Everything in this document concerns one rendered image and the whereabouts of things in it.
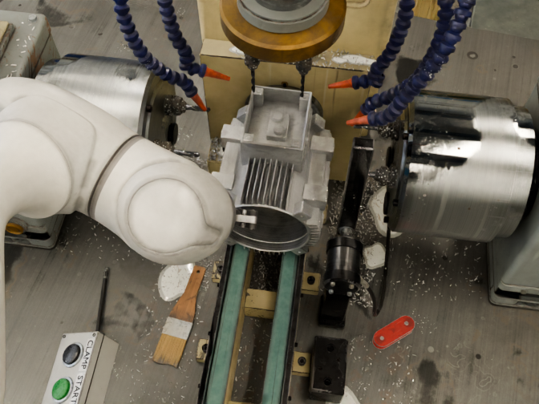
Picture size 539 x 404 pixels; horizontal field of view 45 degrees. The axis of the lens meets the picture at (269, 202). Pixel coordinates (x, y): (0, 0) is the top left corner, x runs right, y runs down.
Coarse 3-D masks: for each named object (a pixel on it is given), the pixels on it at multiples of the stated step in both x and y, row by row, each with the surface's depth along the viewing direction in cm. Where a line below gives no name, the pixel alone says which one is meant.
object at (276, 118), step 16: (256, 96) 108; (272, 96) 110; (288, 96) 109; (256, 112) 109; (272, 112) 108; (288, 112) 109; (304, 112) 109; (256, 128) 108; (272, 128) 106; (288, 128) 108; (304, 128) 104; (256, 144) 102; (272, 144) 102; (288, 144) 106; (304, 144) 104; (256, 160) 106; (272, 160) 105; (288, 160) 105; (304, 160) 106
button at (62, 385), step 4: (60, 380) 91; (64, 380) 90; (68, 380) 90; (56, 384) 90; (60, 384) 90; (64, 384) 90; (68, 384) 90; (52, 388) 91; (56, 388) 90; (60, 388) 90; (64, 388) 89; (68, 388) 89; (52, 392) 90; (56, 392) 90; (60, 392) 89; (64, 392) 89; (56, 396) 89; (60, 396) 89; (64, 396) 89
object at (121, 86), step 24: (48, 72) 109; (72, 72) 107; (96, 72) 108; (120, 72) 108; (144, 72) 108; (96, 96) 105; (120, 96) 105; (144, 96) 105; (168, 96) 116; (120, 120) 104; (144, 120) 105; (168, 120) 120; (168, 144) 111
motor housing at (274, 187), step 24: (240, 144) 112; (240, 168) 108; (264, 168) 104; (288, 168) 106; (312, 168) 110; (240, 192) 105; (264, 192) 102; (288, 192) 103; (264, 216) 119; (288, 216) 118; (312, 216) 106; (240, 240) 115; (264, 240) 116; (288, 240) 115; (312, 240) 110
